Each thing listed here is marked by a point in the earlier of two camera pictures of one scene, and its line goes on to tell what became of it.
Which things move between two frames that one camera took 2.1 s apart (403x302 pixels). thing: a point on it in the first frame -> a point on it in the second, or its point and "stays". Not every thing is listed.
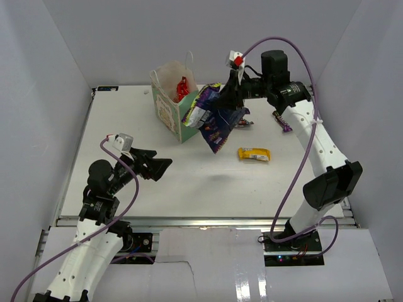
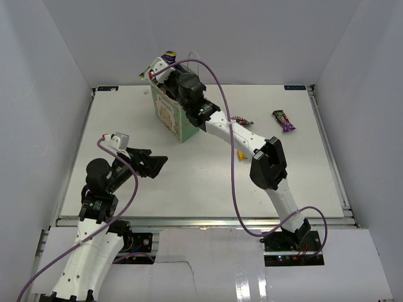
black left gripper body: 124,173 stays
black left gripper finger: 140,155 stays
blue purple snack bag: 215,124 -> 169,56
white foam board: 228,265 stays
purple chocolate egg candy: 244,122 stays
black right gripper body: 254,88 -> 172,82
